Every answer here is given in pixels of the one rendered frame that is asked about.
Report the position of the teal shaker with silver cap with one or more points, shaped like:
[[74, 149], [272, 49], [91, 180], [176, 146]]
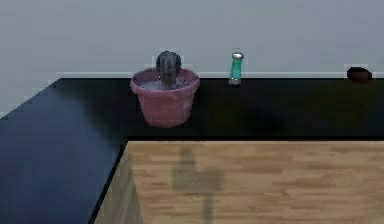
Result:
[[236, 69]]

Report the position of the dark brown oval object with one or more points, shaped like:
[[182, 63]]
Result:
[[359, 75]]

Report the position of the black worktop counter with wooden front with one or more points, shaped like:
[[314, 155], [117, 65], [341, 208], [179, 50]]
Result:
[[66, 140]]

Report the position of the cactus in red pot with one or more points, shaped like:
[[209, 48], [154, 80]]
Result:
[[165, 103]]

